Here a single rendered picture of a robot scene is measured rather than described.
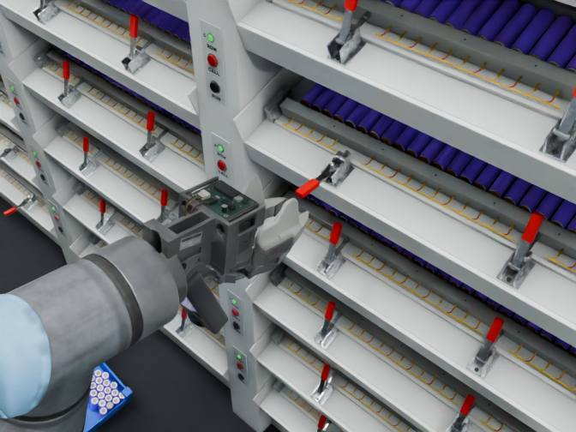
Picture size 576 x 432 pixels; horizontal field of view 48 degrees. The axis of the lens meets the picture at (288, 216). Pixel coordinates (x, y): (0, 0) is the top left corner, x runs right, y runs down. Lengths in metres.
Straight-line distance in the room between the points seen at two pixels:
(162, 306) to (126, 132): 0.77
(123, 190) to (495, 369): 0.89
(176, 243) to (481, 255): 0.39
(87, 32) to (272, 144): 0.47
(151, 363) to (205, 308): 1.12
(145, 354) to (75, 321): 1.28
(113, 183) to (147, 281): 0.94
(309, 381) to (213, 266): 0.72
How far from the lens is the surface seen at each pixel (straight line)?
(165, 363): 1.79
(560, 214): 0.83
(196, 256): 0.63
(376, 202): 0.86
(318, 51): 0.79
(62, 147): 1.64
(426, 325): 0.97
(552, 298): 0.80
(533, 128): 0.70
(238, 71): 0.90
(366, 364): 1.14
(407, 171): 0.86
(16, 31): 1.53
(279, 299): 1.22
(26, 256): 2.15
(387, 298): 0.99
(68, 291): 0.55
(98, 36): 1.25
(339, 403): 1.31
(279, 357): 1.37
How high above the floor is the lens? 1.47
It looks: 44 degrees down
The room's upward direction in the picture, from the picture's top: straight up
